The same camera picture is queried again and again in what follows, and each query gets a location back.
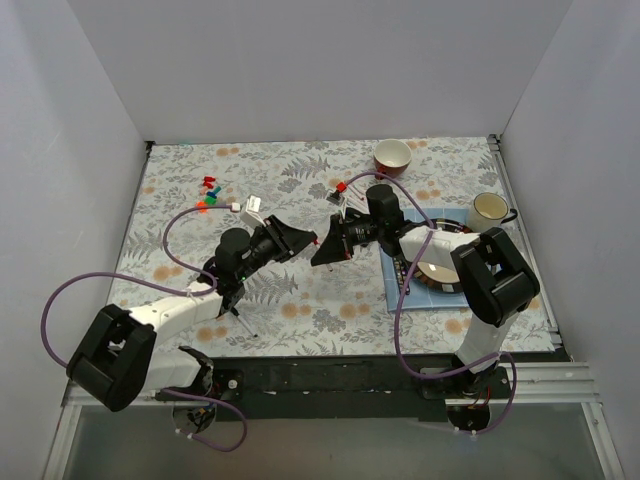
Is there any black cap thin marker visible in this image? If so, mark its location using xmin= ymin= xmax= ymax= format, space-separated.
xmin=237 ymin=316 xmax=258 ymax=338

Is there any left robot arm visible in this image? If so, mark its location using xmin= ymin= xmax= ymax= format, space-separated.
xmin=66 ymin=216 xmax=317 ymax=412

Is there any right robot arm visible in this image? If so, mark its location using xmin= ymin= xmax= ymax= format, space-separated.
xmin=310 ymin=184 xmax=540 ymax=398

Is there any red and white bowl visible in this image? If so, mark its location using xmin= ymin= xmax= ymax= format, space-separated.
xmin=373 ymin=139 xmax=412 ymax=180

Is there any dark rimmed plate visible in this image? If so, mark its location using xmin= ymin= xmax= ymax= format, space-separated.
xmin=396 ymin=218 xmax=479 ymax=293

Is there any blue checked cloth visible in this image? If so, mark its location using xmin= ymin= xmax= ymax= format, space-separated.
xmin=379 ymin=208 xmax=468 ymax=313

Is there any floral patterned table mat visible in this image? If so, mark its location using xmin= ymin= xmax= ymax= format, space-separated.
xmin=97 ymin=135 xmax=564 ymax=360

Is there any cream enamel mug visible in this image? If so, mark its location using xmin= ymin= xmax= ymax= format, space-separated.
xmin=466 ymin=192 xmax=519 ymax=233

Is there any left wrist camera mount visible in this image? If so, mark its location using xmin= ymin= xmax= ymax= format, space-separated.
xmin=230 ymin=195 xmax=266 ymax=229

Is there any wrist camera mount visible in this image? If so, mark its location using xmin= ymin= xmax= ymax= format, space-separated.
xmin=230 ymin=195 xmax=266 ymax=229
xmin=327 ymin=182 xmax=348 ymax=207

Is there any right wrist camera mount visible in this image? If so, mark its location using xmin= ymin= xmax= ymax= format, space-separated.
xmin=327 ymin=182 xmax=348 ymax=207

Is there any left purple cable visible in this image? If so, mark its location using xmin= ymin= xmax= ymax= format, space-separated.
xmin=39 ymin=202 xmax=250 ymax=453

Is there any purple cable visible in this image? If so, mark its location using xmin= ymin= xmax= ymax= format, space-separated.
xmin=339 ymin=170 xmax=517 ymax=435
xmin=39 ymin=202 xmax=250 ymax=453

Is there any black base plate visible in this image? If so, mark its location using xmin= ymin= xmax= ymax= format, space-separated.
xmin=154 ymin=354 xmax=506 ymax=421

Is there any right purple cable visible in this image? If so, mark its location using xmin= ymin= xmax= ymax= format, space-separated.
xmin=339 ymin=170 xmax=517 ymax=435

